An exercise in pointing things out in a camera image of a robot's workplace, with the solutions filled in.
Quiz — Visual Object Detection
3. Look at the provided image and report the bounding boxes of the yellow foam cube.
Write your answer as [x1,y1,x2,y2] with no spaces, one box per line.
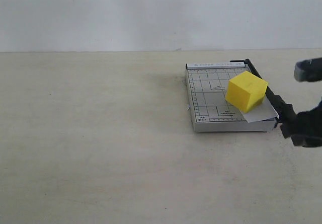
[225,71,268,113]

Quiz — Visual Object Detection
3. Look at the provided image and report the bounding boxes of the white paper sheet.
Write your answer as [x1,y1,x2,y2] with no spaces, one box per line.
[241,97,279,123]

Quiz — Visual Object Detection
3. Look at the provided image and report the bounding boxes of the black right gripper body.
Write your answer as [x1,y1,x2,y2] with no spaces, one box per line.
[297,101,321,148]

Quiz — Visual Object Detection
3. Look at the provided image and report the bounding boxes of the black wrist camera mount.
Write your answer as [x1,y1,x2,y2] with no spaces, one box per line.
[294,57,322,82]

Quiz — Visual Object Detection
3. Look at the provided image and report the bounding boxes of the black cutter blade arm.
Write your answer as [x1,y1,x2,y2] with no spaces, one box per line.
[230,58,296,128]

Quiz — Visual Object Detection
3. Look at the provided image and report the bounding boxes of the grey paper cutter base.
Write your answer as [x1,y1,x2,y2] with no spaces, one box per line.
[186,62,276,132]

